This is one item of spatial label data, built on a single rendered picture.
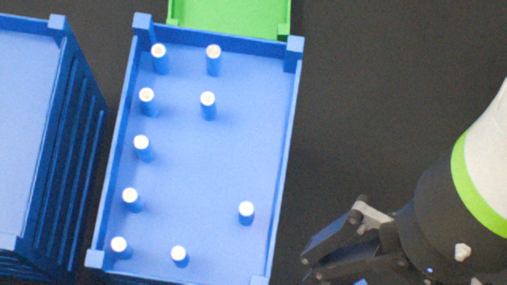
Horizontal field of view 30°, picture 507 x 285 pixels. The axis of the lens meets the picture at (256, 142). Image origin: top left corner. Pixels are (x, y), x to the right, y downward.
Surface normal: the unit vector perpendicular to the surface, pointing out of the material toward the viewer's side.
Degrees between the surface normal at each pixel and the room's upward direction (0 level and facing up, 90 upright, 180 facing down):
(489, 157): 74
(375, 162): 0
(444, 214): 65
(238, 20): 0
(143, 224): 0
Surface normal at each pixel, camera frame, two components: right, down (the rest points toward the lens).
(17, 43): 0.01, -0.25
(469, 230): -0.61, 0.52
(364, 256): -0.64, -0.72
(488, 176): -0.86, 0.26
